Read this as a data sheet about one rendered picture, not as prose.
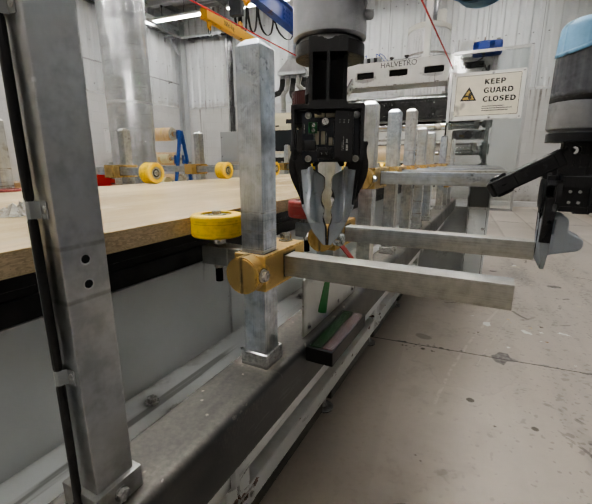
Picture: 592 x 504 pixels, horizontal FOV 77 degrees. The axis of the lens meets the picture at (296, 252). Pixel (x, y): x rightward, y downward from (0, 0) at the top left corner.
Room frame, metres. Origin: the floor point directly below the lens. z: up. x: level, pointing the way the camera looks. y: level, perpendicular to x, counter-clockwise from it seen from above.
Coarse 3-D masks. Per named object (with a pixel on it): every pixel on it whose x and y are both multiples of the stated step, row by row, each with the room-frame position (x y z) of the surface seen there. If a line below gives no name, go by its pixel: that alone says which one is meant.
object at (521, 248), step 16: (304, 224) 0.78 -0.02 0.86; (352, 224) 0.76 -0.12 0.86; (352, 240) 0.73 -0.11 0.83; (368, 240) 0.71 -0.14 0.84; (384, 240) 0.70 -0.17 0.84; (400, 240) 0.69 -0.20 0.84; (416, 240) 0.67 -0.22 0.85; (432, 240) 0.66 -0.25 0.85; (448, 240) 0.65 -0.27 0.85; (464, 240) 0.64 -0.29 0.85; (480, 240) 0.63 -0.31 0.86; (496, 240) 0.61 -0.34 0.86; (512, 240) 0.60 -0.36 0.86; (528, 240) 0.60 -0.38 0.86; (512, 256) 0.60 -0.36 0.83; (528, 256) 0.59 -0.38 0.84
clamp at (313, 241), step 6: (348, 222) 0.75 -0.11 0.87; (354, 222) 0.79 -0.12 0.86; (312, 234) 0.69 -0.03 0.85; (312, 240) 0.69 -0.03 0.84; (318, 240) 0.69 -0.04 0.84; (312, 246) 0.69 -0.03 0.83; (318, 246) 0.69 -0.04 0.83; (324, 246) 0.68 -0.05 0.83; (330, 246) 0.68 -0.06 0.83; (336, 246) 0.70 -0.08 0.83
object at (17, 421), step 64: (128, 256) 0.55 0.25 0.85; (192, 256) 0.67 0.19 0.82; (0, 320) 0.39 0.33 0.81; (128, 320) 0.54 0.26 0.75; (192, 320) 0.66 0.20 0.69; (384, 320) 2.16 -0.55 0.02; (0, 384) 0.38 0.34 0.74; (128, 384) 0.53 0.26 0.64; (320, 384) 1.26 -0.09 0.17; (0, 448) 0.37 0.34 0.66
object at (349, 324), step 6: (354, 318) 0.65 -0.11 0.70; (348, 324) 0.62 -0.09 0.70; (354, 324) 0.62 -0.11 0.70; (342, 330) 0.60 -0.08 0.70; (348, 330) 0.60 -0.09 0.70; (336, 336) 0.58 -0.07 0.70; (342, 336) 0.58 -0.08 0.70; (330, 342) 0.55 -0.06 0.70; (336, 342) 0.55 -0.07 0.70; (324, 348) 0.53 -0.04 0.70; (330, 348) 0.53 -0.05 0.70
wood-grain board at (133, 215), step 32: (128, 192) 1.06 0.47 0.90; (160, 192) 1.06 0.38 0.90; (192, 192) 1.06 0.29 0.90; (224, 192) 1.06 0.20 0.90; (288, 192) 1.06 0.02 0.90; (0, 224) 0.52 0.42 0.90; (128, 224) 0.52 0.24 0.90; (160, 224) 0.54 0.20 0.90; (0, 256) 0.36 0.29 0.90; (32, 256) 0.38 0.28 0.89
